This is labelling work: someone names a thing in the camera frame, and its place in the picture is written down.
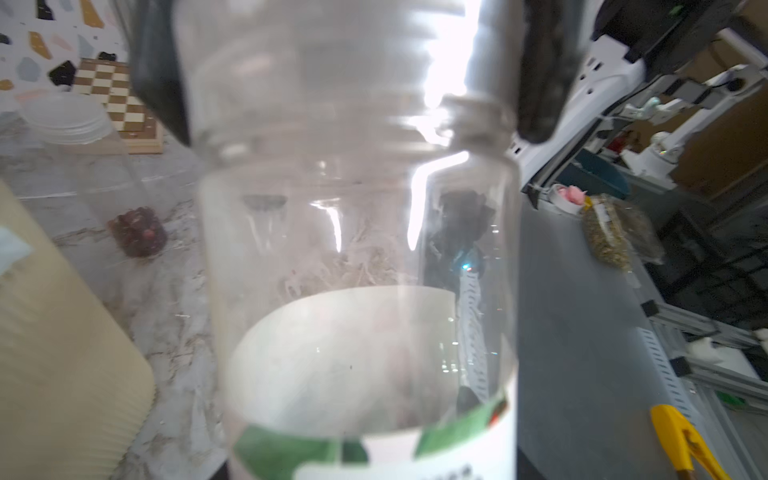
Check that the cream ribbed trash bin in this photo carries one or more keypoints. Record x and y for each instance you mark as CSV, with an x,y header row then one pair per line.
x,y
75,390

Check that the white lid tea jar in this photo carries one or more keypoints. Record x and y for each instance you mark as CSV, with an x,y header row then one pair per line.
x,y
359,221

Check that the bag of dried herbs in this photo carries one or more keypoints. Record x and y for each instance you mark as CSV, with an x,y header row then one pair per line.
x,y
615,228

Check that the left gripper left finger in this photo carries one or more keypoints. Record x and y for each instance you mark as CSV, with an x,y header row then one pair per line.
x,y
154,70

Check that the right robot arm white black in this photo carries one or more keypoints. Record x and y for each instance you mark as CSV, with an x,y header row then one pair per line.
x,y
588,102

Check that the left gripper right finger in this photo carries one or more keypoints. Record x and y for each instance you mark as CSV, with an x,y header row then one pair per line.
x,y
556,41

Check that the wooden chessboard box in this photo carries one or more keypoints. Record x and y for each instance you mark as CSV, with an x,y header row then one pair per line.
x,y
108,82

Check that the yellow clamp tool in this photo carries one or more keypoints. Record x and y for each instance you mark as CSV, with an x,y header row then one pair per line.
x,y
683,444

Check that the pink white small object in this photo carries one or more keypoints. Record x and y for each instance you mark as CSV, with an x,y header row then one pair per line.
x,y
568,199

